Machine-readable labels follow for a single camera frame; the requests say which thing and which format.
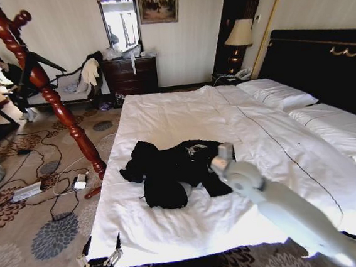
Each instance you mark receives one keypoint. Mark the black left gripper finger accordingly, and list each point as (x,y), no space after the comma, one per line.
(83,259)
(116,252)

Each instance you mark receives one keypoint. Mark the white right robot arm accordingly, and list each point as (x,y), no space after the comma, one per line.
(282,199)

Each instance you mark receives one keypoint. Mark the black clothes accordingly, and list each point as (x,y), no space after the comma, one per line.
(163,172)

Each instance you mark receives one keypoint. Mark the white power adapter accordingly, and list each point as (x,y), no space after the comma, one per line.
(81,181)

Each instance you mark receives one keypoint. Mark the grey power strip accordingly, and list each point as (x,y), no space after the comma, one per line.
(26,192)

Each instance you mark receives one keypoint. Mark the white duvet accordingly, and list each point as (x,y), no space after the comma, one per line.
(180,120)

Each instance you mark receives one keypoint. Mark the dark bag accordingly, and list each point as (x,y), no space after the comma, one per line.
(120,100)

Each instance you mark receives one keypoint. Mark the red wooden coat rack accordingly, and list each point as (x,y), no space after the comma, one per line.
(50,96)

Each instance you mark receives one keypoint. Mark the upholstered chaise bench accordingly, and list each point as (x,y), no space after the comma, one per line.
(66,87)

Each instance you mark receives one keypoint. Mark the dark wooden dresser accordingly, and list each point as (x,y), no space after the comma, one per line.
(130,76)

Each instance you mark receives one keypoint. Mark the white garment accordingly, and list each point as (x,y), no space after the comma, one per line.
(90,72)

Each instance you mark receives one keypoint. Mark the person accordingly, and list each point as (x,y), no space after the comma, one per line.
(15,76)

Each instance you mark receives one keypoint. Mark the black garment on bench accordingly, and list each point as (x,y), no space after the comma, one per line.
(97,57)

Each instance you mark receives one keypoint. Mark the clear plastic bags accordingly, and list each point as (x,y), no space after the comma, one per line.
(116,52)

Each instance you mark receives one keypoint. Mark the dark nightstand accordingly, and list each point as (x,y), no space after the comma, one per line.
(223,79)

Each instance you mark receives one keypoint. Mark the white telephone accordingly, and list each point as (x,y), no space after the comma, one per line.
(243,73)

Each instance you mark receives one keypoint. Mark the white pillow with dark stripe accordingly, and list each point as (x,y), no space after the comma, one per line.
(275,94)
(341,127)

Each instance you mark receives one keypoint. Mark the table lamp with cream shade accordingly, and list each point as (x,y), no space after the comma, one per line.
(239,33)

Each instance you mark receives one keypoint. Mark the framed painting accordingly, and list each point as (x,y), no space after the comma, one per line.
(158,3)

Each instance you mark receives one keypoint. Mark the dark headboard with gold trim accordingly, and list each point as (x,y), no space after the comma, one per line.
(317,69)

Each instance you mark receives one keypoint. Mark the framed wall mirror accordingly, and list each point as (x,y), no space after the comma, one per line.
(121,22)

